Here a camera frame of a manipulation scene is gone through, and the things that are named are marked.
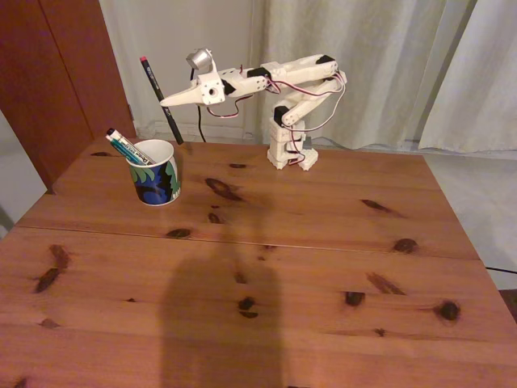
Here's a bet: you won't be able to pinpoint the thin black pen red ends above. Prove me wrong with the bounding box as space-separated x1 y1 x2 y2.
139 56 185 146

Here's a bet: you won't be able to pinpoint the white marker with black caps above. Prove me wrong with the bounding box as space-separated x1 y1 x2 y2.
106 128 157 166

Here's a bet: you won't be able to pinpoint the teal translucent ballpoint pen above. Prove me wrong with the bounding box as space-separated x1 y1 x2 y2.
105 134 150 166

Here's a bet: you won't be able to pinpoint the white mug blue green pattern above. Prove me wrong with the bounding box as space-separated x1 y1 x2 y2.
124 139 182 207

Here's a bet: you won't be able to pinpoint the brown wooden cabinet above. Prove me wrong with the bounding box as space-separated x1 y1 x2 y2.
0 0 137 191

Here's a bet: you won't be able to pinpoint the white fabric curtain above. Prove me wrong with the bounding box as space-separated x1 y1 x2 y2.
415 0 517 153
244 0 473 150

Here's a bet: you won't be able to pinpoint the dark brown furniture piece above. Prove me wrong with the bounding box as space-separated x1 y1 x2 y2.
497 288 517 324

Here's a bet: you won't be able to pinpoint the silver white camera box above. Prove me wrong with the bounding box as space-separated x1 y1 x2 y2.
185 48 215 76

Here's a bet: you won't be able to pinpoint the black camera cable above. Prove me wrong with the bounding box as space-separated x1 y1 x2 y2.
189 67 208 144

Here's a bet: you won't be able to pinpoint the red white servo wire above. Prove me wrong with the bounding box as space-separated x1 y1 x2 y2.
205 100 243 120
264 72 347 98
288 70 350 165

